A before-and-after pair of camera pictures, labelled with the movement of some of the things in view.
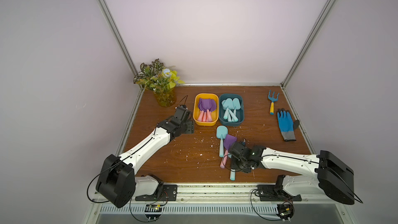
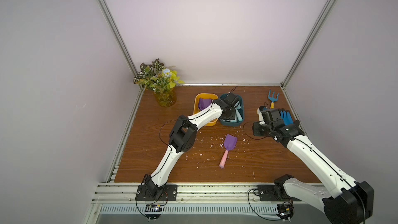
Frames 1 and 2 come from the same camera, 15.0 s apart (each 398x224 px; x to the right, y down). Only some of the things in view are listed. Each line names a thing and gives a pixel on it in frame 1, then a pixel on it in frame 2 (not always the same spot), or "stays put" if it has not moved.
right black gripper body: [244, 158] -> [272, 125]
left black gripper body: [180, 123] -> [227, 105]
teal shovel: [232, 175] -> [238, 115]
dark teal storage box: [231, 109] stays put
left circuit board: [153, 208] stays put
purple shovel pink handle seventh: [228, 139] stays put
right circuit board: [286, 210] stays put
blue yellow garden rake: [272, 100] stays put
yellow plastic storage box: [196, 109] stays put
